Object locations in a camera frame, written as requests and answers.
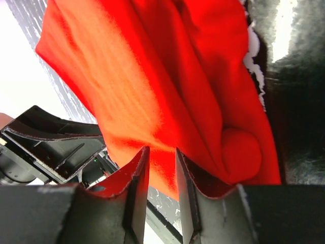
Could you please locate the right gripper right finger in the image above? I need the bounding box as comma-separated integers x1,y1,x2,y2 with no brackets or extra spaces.
176,150,324,243

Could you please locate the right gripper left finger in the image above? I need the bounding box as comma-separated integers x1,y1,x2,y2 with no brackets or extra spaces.
1,146,150,243

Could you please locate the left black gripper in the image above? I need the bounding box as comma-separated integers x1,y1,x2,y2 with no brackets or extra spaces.
1,105,106,185

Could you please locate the red t-shirt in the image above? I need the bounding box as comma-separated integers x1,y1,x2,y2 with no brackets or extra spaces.
36,1,281,199

